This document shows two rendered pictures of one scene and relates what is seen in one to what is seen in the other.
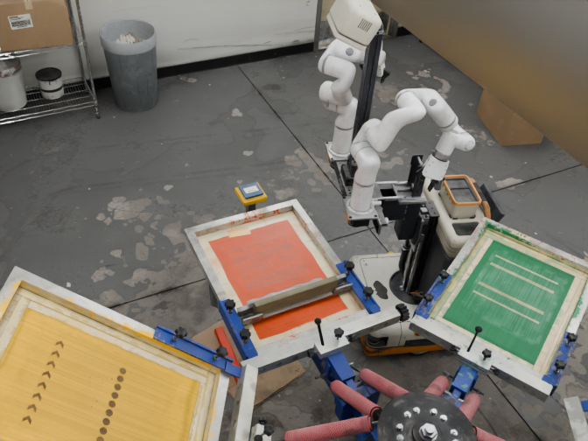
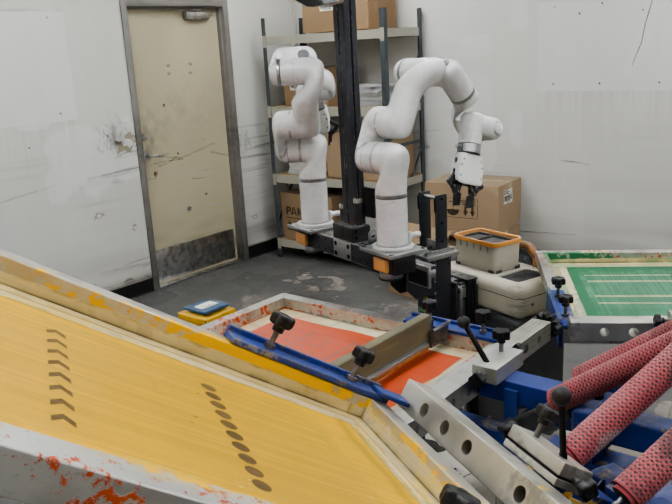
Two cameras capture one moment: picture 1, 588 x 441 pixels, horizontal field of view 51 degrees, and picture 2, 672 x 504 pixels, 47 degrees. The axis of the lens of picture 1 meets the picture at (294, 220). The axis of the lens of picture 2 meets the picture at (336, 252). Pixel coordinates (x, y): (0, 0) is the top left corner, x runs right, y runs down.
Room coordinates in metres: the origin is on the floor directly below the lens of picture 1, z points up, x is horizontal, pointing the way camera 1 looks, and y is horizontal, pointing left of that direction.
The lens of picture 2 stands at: (0.13, 0.68, 1.73)
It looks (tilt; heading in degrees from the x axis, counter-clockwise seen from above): 15 degrees down; 339
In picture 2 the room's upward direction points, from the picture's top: 3 degrees counter-clockwise
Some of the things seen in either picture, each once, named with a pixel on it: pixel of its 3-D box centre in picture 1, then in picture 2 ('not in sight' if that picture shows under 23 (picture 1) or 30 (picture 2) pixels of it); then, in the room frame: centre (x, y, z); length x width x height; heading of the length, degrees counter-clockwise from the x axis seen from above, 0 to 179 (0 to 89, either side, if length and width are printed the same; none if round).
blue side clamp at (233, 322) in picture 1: (237, 330); not in sight; (1.52, 0.19, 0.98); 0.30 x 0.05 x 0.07; 29
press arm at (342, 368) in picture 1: (337, 363); (522, 389); (1.37, -0.21, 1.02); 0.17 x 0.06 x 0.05; 29
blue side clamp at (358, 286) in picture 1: (356, 290); (455, 336); (1.79, -0.30, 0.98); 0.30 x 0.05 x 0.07; 29
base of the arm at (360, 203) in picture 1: (365, 193); (395, 221); (2.16, -0.31, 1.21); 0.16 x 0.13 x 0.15; 101
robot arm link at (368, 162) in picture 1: (366, 164); (387, 169); (2.17, -0.29, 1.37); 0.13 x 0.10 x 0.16; 21
